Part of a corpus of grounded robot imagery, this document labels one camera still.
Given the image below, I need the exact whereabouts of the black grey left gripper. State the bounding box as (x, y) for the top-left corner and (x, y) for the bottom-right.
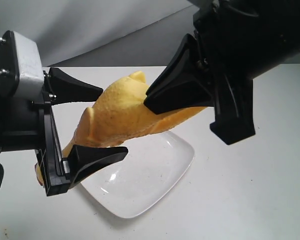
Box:
(0, 30), (103, 196)

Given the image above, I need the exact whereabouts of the yellow rubber chicken toy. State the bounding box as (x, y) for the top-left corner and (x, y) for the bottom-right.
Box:
(34, 70), (207, 186)

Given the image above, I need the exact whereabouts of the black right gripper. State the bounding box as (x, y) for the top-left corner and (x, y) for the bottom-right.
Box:
(192, 0), (300, 145)

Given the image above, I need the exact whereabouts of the grey backdrop cloth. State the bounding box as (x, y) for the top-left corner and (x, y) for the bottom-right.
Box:
(0, 0), (190, 66)

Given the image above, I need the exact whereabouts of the white square ceramic plate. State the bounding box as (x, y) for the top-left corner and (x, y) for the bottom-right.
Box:
(81, 131), (195, 219)

